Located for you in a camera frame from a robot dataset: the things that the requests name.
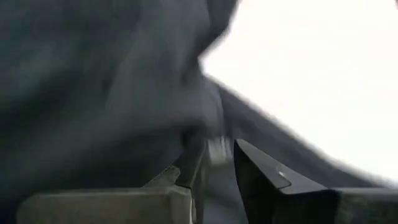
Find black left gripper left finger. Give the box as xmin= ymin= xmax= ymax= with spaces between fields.
xmin=17 ymin=136 xmax=208 ymax=224

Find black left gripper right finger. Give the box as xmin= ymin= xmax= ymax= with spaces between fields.
xmin=233 ymin=138 xmax=398 ymax=224

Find dark grey shorts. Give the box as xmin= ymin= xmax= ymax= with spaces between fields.
xmin=0 ymin=0 xmax=388 ymax=224

